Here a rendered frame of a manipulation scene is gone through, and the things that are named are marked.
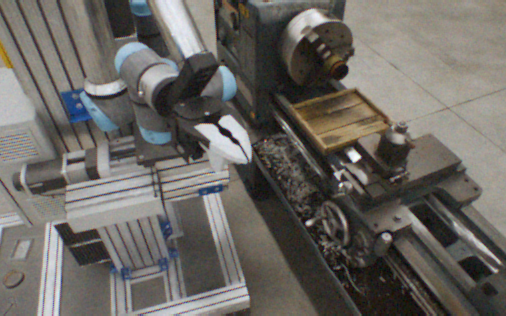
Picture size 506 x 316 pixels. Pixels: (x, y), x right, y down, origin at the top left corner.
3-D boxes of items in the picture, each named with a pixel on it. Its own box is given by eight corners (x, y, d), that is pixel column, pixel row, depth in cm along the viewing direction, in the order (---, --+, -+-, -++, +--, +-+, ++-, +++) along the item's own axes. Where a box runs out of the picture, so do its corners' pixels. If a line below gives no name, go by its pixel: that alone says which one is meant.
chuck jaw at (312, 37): (311, 51, 165) (300, 33, 156) (320, 44, 164) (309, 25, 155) (325, 64, 158) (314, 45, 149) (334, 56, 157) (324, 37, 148)
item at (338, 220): (313, 223, 158) (319, 186, 142) (333, 215, 161) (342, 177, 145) (350, 278, 141) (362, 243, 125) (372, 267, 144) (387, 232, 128)
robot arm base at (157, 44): (135, 63, 146) (129, 39, 139) (133, 44, 156) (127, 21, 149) (175, 57, 149) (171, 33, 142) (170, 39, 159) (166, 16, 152)
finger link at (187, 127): (228, 144, 55) (196, 114, 60) (229, 134, 54) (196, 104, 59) (200, 155, 53) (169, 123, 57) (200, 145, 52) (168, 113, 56)
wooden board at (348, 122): (287, 112, 172) (288, 105, 169) (355, 93, 182) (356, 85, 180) (323, 156, 153) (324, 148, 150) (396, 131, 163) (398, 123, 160)
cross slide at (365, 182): (335, 175, 138) (337, 166, 134) (427, 141, 150) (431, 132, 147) (362, 209, 127) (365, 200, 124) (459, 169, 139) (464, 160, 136)
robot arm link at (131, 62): (154, 71, 78) (146, 33, 72) (181, 97, 72) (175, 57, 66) (118, 85, 75) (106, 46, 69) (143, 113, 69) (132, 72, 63)
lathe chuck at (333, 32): (273, 79, 174) (290, 10, 154) (329, 75, 188) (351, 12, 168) (282, 90, 168) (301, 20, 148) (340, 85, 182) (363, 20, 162)
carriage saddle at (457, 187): (328, 182, 143) (331, 171, 139) (426, 146, 157) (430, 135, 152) (378, 246, 124) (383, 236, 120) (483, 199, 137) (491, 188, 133)
